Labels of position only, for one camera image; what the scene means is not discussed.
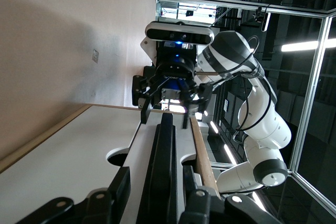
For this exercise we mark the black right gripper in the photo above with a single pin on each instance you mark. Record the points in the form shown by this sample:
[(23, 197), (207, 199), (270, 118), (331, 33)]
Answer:
[(174, 66)]

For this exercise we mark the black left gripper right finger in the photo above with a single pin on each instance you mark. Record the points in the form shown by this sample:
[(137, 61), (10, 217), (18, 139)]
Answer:
[(202, 208)]

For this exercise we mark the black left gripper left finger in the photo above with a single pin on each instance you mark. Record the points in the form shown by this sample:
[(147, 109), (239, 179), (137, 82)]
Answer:
[(120, 190)]

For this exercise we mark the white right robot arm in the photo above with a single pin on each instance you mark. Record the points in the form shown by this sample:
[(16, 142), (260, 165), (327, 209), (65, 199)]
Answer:
[(265, 129)]

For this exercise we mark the wooden drawer cabinet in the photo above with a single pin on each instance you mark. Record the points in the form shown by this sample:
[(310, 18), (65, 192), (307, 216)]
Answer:
[(202, 150)]

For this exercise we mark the white drawer front with notch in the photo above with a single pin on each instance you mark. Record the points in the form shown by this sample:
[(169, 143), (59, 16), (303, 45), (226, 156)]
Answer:
[(65, 150)]

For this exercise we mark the white ceiling light strip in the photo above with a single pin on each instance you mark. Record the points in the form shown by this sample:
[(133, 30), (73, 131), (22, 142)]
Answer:
[(266, 22), (214, 127), (302, 45), (230, 154)]

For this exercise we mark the small beige tape patch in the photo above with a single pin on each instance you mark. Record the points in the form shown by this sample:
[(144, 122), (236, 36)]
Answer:
[(95, 56)]

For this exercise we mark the brown table cover sheet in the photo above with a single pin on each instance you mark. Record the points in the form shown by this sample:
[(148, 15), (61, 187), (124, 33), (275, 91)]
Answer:
[(52, 37)]

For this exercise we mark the white camera mounting bracket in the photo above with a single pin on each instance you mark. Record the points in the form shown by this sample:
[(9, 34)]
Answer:
[(147, 48)]

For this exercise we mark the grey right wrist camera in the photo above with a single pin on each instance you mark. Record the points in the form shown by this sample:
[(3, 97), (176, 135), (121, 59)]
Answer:
[(178, 35)]

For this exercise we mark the aluminium frame beam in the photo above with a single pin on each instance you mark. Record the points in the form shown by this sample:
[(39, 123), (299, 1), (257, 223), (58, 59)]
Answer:
[(236, 3)]

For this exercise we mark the aluminium frame post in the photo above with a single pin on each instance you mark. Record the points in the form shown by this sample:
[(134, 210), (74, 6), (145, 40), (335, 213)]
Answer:
[(312, 82)]

